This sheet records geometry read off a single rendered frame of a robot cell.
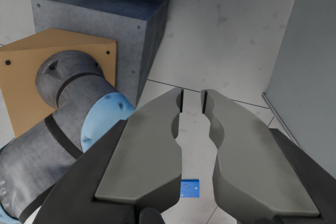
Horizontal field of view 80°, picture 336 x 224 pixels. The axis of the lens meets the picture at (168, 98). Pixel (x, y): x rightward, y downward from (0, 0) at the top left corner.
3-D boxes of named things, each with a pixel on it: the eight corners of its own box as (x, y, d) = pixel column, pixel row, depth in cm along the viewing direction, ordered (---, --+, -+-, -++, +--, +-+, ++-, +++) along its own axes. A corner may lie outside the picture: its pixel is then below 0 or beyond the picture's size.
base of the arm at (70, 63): (98, 100, 58) (115, 119, 52) (37, 111, 48) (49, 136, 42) (102, 49, 51) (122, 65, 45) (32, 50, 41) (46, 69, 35)
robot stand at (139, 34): (162, 37, 153) (134, 114, 67) (123, 29, 152) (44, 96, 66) (170, -6, 138) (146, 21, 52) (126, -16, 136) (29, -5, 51)
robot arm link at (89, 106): (120, 99, 50) (153, 131, 42) (74, 135, 46) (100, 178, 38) (96, 62, 41) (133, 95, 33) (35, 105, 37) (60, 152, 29)
